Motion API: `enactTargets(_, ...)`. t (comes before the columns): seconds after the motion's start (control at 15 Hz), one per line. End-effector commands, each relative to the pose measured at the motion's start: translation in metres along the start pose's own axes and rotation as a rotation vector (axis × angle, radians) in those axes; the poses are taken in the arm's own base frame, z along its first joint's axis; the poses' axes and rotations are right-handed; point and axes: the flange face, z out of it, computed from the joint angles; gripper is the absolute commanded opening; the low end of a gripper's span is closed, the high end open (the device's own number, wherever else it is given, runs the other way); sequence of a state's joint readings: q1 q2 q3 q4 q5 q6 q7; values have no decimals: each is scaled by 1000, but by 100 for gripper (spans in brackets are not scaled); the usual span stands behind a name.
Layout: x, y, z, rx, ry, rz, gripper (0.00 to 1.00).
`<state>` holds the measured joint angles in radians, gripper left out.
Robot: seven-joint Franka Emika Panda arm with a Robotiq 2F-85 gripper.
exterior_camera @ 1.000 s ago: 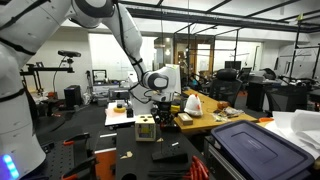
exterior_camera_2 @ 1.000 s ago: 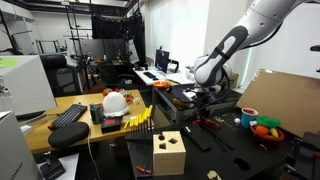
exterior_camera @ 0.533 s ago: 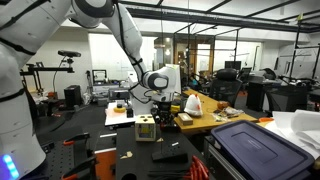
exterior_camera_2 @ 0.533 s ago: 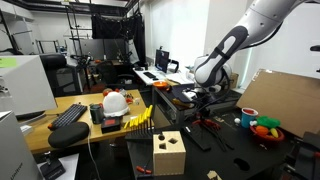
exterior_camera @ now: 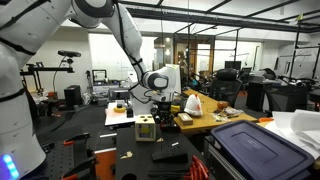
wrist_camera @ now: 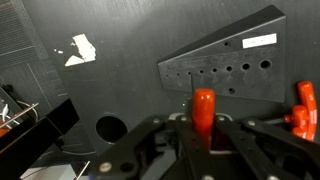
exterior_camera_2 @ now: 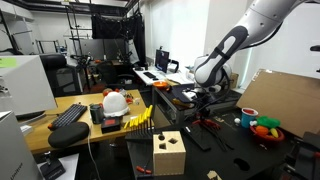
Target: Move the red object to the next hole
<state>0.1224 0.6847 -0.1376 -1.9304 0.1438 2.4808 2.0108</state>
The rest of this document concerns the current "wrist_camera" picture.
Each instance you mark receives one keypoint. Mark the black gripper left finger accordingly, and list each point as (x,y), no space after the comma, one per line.
(160,146)

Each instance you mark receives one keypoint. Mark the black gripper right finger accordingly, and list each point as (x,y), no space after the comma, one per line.
(266,150)

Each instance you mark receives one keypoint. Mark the black wedge hex key stand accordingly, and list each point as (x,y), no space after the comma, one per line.
(260,83)

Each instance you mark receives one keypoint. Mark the white box under table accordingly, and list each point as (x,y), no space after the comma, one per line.
(50,171)

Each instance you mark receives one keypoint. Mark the torn white sticker patch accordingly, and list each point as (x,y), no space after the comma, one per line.
(85,46)

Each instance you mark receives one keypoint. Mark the thin metal rod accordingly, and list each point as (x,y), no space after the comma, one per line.
(18,115)

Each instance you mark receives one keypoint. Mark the black metal frame beam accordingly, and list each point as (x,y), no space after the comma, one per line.
(36,133)

